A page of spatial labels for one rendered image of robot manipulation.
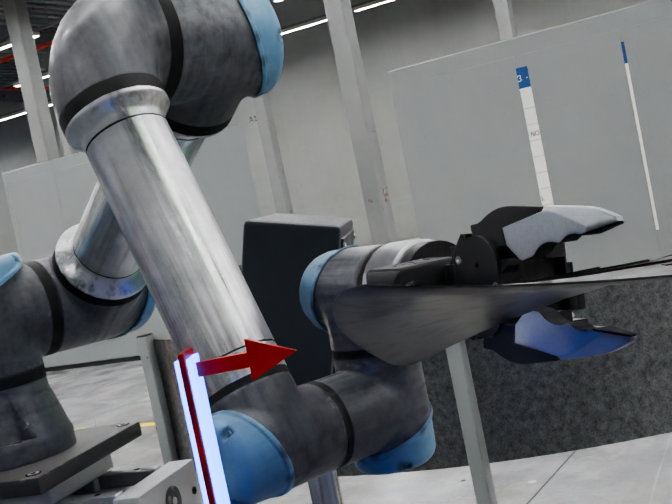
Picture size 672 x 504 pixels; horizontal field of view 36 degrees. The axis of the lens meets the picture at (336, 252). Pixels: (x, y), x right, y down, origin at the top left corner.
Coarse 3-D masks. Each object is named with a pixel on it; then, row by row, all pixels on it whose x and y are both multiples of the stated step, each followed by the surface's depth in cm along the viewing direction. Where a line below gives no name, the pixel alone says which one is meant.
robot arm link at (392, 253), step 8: (408, 240) 83; (416, 240) 82; (424, 240) 82; (432, 240) 82; (384, 248) 83; (392, 248) 82; (400, 248) 81; (408, 248) 81; (376, 256) 83; (384, 256) 82; (392, 256) 81; (400, 256) 80; (368, 264) 83; (376, 264) 82; (384, 264) 81; (392, 264) 80
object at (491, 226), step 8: (504, 208) 70; (512, 208) 69; (520, 208) 68; (528, 208) 68; (536, 208) 67; (488, 216) 71; (496, 216) 70; (504, 216) 70; (512, 216) 69; (520, 216) 68; (528, 216) 68; (480, 224) 72; (488, 224) 71; (496, 224) 70; (504, 224) 70; (472, 232) 73; (480, 232) 72; (488, 232) 71; (496, 232) 71; (496, 240) 71; (504, 240) 70; (496, 248) 71; (504, 248) 71
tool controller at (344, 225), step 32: (256, 224) 115; (288, 224) 115; (320, 224) 115; (352, 224) 139; (256, 256) 115; (288, 256) 115; (256, 288) 116; (288, 288) 115; (288, 320) 116; (320, 352) 116
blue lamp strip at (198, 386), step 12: (192, 360) 58; (192, 372) 58; (192, 384) 58; (204, 384) 60; (204, 396) 59; (204, 408) 58; (204, 420) 58; (204, 432) 58; (204, 444) 58; (216, 444) 60; (216, 456) 59; (216, 468) 58; (216, 480) 58; (216, 492) 58
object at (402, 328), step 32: (352, 288) 49; (384, 288) 48; (416, 288) 48; (448, 288) 49; (480, 288) 49; (512, 288) 49; (544, 288) 50; (576, 288) 59; (352, 320) 56; (384, 320) 57; (416, 320) 59; (448, 320) 61; (480, 320) 64; (384, 352) 66; (416, 352) 68
